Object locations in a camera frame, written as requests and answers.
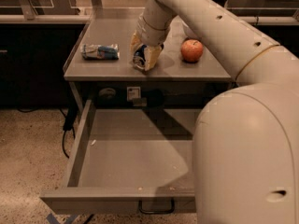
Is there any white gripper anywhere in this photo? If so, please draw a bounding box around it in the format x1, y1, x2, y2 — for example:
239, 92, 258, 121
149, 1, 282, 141
130, 12, 171, 71

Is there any blue pepsi can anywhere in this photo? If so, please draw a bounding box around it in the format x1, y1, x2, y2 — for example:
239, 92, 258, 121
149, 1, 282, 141
133, 45, 147, 71

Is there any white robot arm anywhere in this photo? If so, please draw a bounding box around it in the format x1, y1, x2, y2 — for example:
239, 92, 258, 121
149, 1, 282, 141
131, 0, 299, 224

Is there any grey counter cabinet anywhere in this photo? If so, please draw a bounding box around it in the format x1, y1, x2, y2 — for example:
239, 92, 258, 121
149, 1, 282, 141
64, 8, 236, 110

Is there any grey open drawer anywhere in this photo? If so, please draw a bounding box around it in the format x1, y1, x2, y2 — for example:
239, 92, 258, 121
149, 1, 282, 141
40, 100, 200, 214

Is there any blue and white snack bag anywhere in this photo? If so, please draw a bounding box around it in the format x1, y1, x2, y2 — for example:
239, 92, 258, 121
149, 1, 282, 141
80, 44, 119, 60

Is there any white bowl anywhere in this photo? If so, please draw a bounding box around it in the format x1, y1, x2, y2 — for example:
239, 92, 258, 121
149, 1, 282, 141
182, 22, 199, 40

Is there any red apple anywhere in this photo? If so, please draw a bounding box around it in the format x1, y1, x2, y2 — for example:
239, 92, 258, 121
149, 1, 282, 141
180, 39, 204, 63

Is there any round grey knob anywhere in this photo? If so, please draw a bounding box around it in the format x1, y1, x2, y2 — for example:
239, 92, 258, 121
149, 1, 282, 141
98, 88, 116, 101

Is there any white wall socket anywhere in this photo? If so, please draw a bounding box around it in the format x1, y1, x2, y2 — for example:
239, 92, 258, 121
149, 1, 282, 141
127, 87, 141, 102

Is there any black cable left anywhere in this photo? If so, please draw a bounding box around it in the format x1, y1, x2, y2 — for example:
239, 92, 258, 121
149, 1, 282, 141
15, 105, 78, 159

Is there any metal drawer handle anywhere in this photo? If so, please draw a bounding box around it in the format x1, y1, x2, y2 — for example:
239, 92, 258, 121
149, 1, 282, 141
138, 199, 175, 215

